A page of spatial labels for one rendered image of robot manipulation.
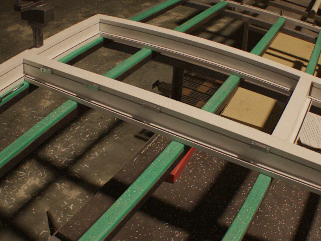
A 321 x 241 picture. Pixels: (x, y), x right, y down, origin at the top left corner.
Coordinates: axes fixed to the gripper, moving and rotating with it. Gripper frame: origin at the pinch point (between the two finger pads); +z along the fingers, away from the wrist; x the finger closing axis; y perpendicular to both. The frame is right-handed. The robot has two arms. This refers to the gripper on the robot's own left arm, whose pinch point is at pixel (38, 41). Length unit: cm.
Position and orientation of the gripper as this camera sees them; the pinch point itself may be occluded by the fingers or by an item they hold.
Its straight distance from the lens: 136.9
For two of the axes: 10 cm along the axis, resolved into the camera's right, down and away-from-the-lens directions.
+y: 5.2, -4.7, 7.2
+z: -0.4, 8.2, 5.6
